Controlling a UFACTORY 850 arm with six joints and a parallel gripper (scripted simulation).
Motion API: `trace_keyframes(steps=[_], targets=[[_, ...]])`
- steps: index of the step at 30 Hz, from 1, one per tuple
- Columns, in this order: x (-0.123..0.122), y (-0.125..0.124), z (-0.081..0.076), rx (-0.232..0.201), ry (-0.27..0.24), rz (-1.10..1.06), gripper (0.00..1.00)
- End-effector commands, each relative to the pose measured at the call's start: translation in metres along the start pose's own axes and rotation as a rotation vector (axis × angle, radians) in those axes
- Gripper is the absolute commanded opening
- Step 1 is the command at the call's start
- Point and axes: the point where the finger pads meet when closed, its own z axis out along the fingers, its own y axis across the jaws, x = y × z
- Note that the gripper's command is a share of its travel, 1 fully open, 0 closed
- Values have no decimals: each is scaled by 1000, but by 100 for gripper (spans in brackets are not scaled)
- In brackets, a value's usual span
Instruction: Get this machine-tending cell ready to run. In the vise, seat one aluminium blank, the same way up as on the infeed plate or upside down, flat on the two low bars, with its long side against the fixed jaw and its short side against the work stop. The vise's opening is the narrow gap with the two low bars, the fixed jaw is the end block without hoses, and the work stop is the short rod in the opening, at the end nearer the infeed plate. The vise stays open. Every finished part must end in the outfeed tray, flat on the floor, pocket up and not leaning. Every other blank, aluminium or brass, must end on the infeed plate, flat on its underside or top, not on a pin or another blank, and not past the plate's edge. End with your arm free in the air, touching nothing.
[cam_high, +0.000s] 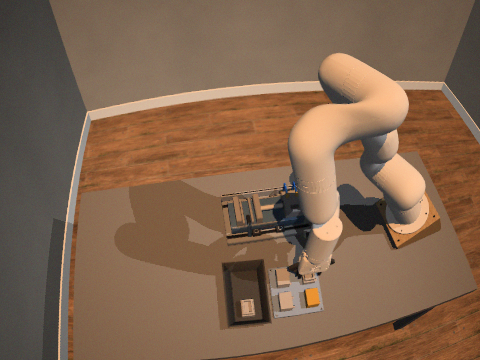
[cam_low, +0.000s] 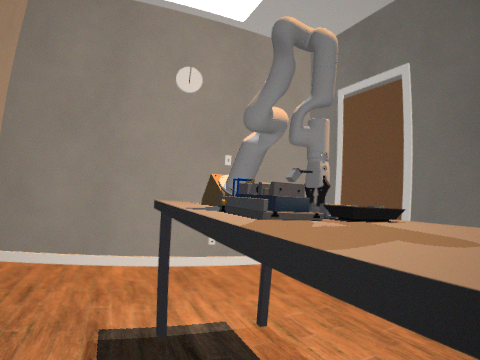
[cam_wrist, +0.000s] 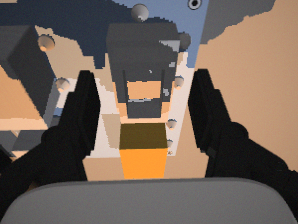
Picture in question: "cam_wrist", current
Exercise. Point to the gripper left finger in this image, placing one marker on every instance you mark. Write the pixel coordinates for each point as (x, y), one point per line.
(62, 147)

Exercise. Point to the orange block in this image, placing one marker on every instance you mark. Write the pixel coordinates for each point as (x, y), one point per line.
(143, 149)

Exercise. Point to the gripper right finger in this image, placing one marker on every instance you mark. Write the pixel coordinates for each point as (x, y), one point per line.
(227, 144)

